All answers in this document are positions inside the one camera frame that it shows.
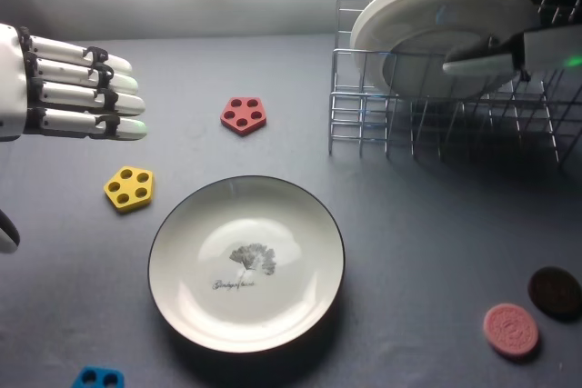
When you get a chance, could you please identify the white plate two leaf prints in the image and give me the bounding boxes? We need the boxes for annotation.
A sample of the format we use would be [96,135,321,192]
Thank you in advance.
[349,0,542,99]

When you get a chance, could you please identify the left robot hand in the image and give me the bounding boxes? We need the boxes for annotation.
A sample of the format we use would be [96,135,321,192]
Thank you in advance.
[0,23,149,255]

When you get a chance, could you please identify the yellow pentagon block with holes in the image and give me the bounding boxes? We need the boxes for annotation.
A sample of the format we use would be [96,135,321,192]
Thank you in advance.
[103,165,155,215]

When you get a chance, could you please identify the grey table cloth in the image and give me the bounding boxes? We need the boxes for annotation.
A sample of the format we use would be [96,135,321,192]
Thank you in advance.
[0,31,582,388]

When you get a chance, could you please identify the brown toy sandwich cookie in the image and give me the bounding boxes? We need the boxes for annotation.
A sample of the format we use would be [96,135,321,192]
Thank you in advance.
[527,265,582,320]

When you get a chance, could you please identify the pink toy sandwich cookie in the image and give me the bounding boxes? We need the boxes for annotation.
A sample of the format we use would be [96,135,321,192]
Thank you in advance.
[482,302,541,358]

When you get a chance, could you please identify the metal wire dish rack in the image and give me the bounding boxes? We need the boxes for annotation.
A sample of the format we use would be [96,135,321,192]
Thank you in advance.
[327,0,582,166]

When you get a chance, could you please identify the blue pentagon block with holes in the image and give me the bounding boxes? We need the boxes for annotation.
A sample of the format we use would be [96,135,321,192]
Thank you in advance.
[72,365,125,388]

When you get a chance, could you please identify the white plate single leaf print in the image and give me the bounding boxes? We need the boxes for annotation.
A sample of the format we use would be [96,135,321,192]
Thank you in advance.
[147,174,346,355]

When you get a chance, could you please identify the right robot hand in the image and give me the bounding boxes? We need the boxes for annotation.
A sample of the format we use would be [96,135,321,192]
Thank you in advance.
[441,24,582,85]

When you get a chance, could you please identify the red pentagon block with holes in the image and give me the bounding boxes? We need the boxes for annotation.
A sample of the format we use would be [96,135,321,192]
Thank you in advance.
[219,96,268,138]

